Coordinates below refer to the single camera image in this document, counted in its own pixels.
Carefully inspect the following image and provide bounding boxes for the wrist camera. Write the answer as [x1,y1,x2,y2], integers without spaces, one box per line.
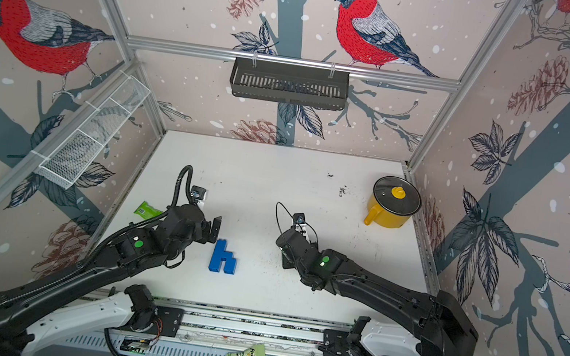
[292,213,308,238]
[187,185,207,205]

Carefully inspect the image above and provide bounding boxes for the yellow pot with glass lid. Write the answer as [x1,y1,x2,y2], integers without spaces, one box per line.
[363,175,422,229]

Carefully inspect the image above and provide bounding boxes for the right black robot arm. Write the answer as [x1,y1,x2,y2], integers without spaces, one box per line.
[276,228,479,356]

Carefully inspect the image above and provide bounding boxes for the white wire mesh basket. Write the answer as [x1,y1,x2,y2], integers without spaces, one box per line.
[35,75,151,189]

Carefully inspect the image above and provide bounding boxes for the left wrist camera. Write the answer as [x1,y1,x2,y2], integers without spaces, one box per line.
[187,185,207,205]

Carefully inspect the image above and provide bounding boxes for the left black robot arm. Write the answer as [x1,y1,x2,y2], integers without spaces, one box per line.
[0,204,222,356]

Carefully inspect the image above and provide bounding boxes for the green snack packet on table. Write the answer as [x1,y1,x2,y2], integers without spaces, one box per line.
[134,201,162,220]

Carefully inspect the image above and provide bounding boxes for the black wire shelf basket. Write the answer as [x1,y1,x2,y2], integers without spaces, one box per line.
[229,58,350,111]

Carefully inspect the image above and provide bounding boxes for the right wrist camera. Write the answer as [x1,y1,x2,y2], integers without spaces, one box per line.
[292,213,308,238]

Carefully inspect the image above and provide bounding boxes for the long blue lego brick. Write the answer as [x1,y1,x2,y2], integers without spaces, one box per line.
[208,239,237,275]

